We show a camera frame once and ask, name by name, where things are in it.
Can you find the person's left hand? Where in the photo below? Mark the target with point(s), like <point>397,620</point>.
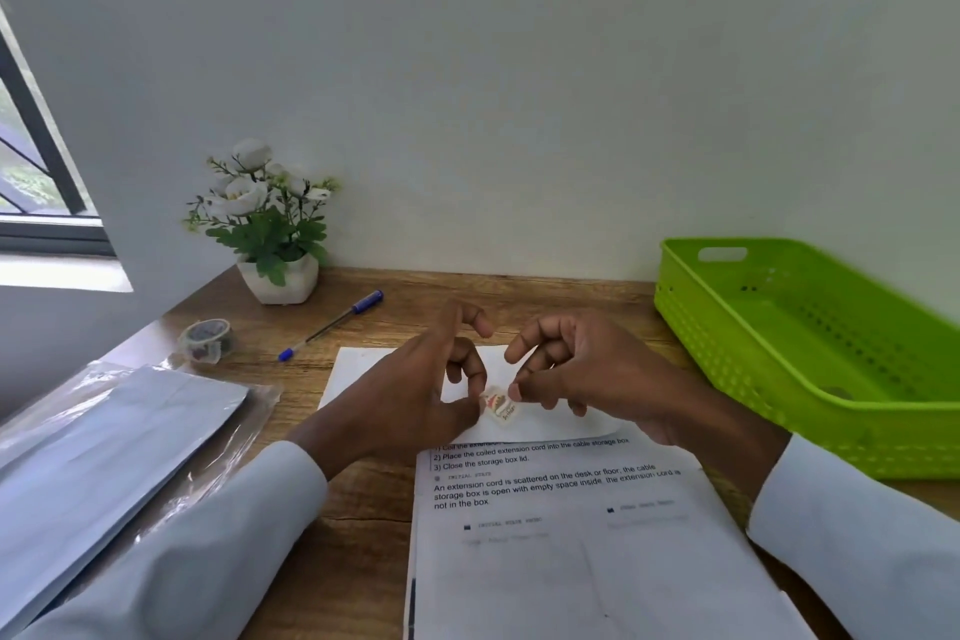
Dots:
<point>397,407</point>

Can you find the person's right hand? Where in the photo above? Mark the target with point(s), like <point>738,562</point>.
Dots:
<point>622,377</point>

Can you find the long white envelope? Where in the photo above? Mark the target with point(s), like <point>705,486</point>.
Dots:
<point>352,377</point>

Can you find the small patterned sticker piece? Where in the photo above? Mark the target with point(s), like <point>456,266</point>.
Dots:
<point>501,407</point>

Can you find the green plastic basket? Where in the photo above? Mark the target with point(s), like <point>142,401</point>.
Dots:
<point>795,339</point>

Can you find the patterned tape roll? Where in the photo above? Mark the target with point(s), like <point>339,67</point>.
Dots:
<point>196,353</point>

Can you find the stack of printed papers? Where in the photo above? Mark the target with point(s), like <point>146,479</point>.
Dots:
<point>585,587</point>

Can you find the plastic-wrapped white envelope pack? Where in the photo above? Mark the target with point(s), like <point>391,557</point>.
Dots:
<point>97,467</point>

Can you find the person's right forearm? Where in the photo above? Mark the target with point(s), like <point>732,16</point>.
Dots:
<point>847,549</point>

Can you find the person's left forearm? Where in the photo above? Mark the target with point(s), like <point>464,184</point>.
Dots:
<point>210,557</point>

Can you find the blue ballpoint pen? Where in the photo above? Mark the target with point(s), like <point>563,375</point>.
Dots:
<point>367,301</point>

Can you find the potted white flower plant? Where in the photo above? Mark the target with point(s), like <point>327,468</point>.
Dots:
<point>266,242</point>

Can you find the white window sill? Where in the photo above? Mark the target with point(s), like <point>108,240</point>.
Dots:
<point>60,273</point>

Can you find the black framed window with grille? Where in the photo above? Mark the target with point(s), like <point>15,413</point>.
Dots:
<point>52,238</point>

